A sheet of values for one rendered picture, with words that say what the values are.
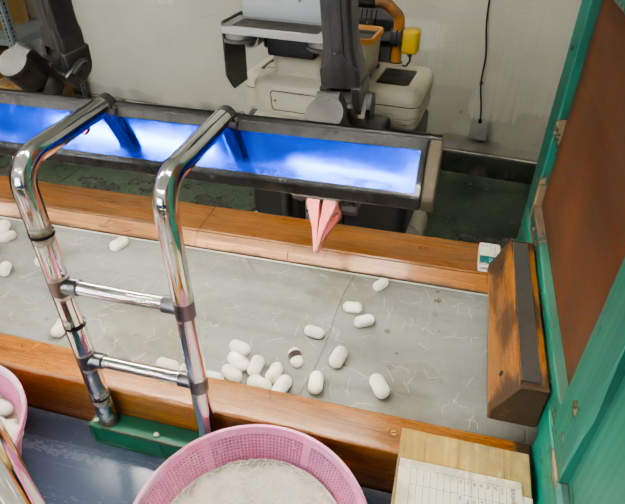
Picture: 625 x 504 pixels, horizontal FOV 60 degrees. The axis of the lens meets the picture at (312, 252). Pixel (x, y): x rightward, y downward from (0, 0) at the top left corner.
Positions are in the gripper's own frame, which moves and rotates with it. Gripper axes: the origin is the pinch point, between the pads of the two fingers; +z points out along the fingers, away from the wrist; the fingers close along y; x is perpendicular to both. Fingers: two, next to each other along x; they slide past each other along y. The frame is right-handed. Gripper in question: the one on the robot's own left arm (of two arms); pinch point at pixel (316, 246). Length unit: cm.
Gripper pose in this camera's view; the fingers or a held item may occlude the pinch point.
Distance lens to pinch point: 83.2
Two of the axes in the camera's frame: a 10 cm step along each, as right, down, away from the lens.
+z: -1.9, 9.6, -2.0
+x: 1.7, 2.3, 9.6
